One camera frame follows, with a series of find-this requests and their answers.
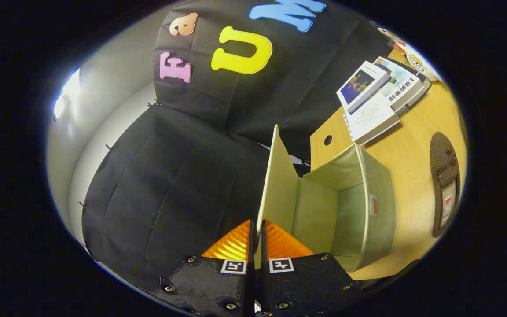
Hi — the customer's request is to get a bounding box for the book with blue photo cover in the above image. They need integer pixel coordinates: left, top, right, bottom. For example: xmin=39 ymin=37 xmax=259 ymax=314
xmin=336 ymin=61 xmax=391 ymax=114

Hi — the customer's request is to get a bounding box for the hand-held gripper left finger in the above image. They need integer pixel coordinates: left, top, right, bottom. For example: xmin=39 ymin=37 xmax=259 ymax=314
xmin=154 ymin=219 xmax=256 ymax=317

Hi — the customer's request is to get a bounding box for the white plush toy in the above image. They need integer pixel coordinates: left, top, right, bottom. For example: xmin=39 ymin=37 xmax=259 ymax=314
xmin=405 ymin=42 xmax=441 ymax=82

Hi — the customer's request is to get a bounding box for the brown fuzzy slipper shoe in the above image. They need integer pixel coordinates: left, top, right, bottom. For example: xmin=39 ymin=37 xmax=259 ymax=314
xmin=430 ymin=131 xmax=462 ymax=238

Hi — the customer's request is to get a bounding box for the pale green fabric storage box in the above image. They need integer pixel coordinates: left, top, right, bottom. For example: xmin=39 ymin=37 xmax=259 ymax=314
xmin=256 ymin=124 xmax=397 ymax=273

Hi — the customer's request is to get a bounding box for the plain white book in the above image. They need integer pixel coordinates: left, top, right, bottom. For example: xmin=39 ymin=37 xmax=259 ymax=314
xmin=344 ymin=95 xmax=400 ymax=146

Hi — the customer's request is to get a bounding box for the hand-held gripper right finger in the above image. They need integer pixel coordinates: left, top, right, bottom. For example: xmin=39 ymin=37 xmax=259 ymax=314
xmin=260 ymin=219 xmax=364 ymax=317

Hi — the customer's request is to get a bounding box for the black backdrop cloth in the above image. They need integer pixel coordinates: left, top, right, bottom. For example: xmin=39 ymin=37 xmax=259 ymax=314
xmin=71 ymin=0 xmax=408 ymax=291

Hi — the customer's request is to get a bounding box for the penguin plush toy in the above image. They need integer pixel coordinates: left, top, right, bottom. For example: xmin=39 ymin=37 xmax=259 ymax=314
xmin=370 ymin=20 xmax=408 ymax=55

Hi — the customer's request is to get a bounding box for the dark book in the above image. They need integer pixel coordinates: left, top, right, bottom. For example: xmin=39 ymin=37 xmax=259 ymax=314
xmin=397 ymin=73 xmax=432 ymax=116

